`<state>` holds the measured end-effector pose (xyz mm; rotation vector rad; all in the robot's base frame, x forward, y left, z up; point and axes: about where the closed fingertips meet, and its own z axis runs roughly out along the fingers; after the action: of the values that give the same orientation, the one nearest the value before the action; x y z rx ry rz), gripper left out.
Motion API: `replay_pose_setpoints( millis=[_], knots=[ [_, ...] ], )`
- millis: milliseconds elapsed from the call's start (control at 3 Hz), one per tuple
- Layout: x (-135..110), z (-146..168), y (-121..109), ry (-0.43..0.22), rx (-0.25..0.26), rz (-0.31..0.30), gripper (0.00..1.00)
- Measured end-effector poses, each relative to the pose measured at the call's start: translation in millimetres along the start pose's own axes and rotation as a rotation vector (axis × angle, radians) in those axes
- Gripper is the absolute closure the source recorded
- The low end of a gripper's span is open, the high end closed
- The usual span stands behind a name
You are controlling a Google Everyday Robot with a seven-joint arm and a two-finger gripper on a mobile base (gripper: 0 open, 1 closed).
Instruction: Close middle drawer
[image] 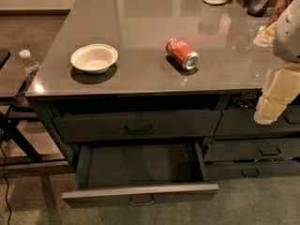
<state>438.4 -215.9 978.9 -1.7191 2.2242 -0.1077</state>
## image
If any black cable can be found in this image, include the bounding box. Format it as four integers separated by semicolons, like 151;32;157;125
0;134;13;225

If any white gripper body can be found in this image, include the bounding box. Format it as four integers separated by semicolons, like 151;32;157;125
264;62;300;105

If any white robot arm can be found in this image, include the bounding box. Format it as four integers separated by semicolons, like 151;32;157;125
253;0;300;125

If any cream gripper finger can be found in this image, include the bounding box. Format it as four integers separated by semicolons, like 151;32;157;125
253;97;287;125

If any dark side table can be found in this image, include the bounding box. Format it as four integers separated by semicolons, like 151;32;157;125
0;48;68;171

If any glass jar of snacks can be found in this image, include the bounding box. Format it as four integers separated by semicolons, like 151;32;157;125
267;0;293;25

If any white paper bowl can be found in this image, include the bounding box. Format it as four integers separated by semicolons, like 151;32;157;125
70;44;118;74

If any clear plastic water bottle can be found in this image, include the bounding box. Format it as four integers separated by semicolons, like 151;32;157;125
14;50;40;108

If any red cola can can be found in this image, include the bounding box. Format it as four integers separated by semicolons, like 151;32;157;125
166;38;199;70

